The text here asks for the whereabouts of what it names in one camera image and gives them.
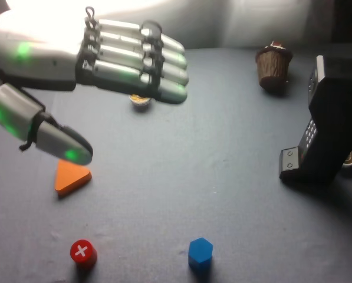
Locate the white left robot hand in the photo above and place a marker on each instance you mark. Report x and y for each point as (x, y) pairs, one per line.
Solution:
(46, 53)

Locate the black device with keypad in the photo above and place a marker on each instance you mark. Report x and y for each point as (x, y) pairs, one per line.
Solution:
(332, 118)

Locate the small cup orange drink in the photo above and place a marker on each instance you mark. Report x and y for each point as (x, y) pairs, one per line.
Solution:
(139, 103)

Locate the orange triangle block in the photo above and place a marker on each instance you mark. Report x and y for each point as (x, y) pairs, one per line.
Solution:
(69, 179)

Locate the grey table cloth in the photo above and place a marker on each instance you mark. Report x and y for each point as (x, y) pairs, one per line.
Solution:
(169, 182)

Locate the red cylinder block white cross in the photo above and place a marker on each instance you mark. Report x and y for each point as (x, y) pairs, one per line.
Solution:
(82, 253)

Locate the white fabric backdrop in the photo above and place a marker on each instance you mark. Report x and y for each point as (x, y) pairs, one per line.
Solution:
(252, 23)

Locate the brown chocolate toy cupcake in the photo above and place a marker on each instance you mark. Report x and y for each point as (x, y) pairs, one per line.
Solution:
(274, 66)

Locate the blue hexagon block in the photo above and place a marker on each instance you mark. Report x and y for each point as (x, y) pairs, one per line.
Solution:
(200, 253)

